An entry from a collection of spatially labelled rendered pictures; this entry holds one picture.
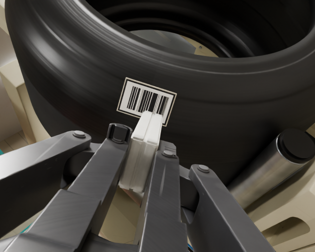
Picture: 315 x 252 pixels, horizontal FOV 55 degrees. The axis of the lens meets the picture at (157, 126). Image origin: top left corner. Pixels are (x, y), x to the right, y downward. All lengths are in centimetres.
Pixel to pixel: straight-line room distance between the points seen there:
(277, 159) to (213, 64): 14
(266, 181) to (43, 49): 33
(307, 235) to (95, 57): 33
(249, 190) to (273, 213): 5
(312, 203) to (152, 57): 24
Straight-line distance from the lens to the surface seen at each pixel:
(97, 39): 37
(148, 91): 34
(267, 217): 45
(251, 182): 45
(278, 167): 40
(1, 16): 113
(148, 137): 16
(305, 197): 38
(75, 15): 40
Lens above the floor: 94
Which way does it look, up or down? 15 degrees up
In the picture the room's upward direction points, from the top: 48 degrees counter-clockwise
